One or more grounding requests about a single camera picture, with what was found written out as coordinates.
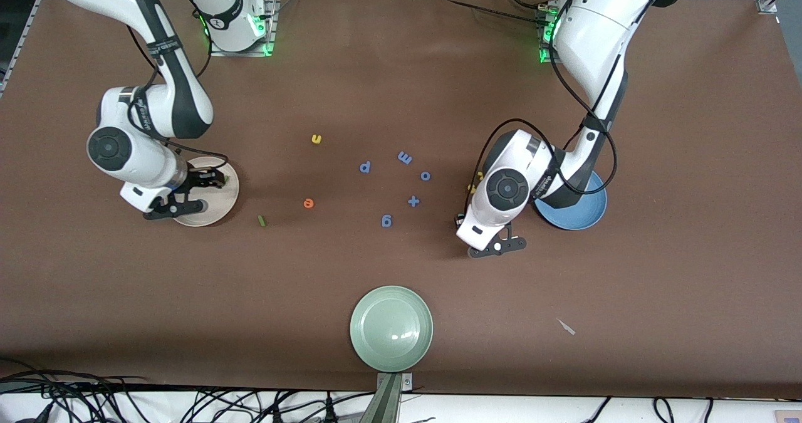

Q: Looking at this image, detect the beige brown plate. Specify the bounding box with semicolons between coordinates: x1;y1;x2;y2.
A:
172;156;240;227

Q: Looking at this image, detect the blue plate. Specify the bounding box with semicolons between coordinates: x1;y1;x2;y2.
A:
534;171;608;231

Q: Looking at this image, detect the pale green plate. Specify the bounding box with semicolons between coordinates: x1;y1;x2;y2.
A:
350;285;434;373

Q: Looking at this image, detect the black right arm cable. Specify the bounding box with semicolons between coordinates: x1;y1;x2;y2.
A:
125;25;229;179

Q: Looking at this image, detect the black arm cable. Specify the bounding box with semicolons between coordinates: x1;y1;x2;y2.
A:
125;25;229;179
477;9;619;197

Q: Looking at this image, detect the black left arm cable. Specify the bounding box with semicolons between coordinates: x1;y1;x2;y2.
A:
477;9;619;197

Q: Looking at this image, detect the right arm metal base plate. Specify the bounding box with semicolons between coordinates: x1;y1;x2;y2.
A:
209;0;279;57

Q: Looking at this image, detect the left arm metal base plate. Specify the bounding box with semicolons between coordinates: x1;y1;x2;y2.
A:
538;3;561;64

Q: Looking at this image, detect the metal camera stand bracket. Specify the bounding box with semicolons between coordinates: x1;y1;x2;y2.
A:
376;373;413;423

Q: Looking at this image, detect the black cable across table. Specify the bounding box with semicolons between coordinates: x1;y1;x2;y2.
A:
439;0;552;26

